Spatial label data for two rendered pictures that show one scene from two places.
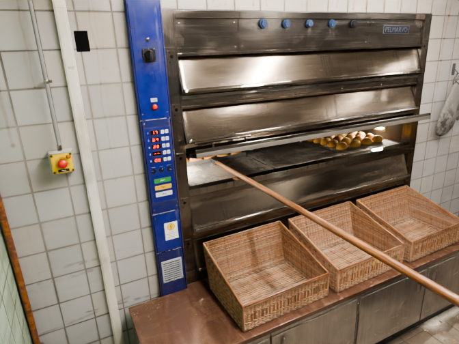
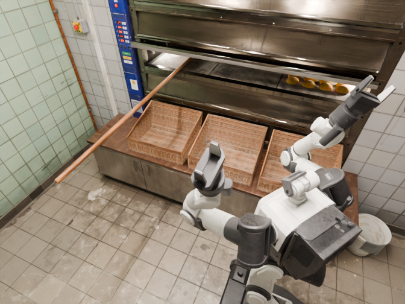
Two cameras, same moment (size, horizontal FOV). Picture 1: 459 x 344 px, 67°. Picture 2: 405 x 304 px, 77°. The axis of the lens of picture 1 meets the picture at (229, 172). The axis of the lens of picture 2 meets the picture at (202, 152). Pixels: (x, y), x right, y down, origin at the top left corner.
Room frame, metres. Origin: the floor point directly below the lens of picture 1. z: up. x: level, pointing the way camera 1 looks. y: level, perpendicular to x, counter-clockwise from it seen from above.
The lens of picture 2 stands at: (0.73, -1.80, 2.16)
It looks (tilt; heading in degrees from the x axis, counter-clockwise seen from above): 42 degrees down; 49
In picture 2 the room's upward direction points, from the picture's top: straight up
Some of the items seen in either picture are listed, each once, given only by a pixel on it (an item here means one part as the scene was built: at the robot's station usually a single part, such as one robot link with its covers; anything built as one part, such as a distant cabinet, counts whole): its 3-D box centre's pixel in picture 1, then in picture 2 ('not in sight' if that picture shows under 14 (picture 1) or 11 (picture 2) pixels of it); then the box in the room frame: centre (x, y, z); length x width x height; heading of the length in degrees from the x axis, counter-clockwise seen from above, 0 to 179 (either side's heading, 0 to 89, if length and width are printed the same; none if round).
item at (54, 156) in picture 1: (62, 161); (79, 26); (1.52, 0.75, 1.46); 0.10 x 0.07 x 0.10; 116
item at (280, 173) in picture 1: (313, 165); (240, 84); (2.23, -0.57, 1.16); 1.80 x 0.06 x 0.04; 116
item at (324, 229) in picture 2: not in sight; (298, 230); (1.36, -1.65, 1.26); 0.34 x 0.30 x 0.36; 170
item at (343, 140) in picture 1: (336, 136); (319, 70); (2.85, -0.91, 1.21); 0.61 x 0.48 x 0.06; 26
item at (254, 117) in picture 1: (318, 109); (244, 37); (2.20, -0.58, 1.54); 1.79 x 0.11 x 0.19; 116
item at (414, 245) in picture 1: (407, 219); (299, 167); (2.23, -1.26, 0.72); 0.56 x 0.49 x 0.28; 117
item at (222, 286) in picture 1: (263, 268); (166, 130); (1.71, -0.17, 0.72); 0.56 x 0.49 x 0.28; 117
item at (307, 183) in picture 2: not in sight; (301, 186); (1.38, -1.60, 1.46); 0.10 x 0.07 x 0.09; 170
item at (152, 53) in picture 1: (149, 50); not in sight; (1.70, 0.34, 1.92); 0.06 x 0.04 x 0.11; 116
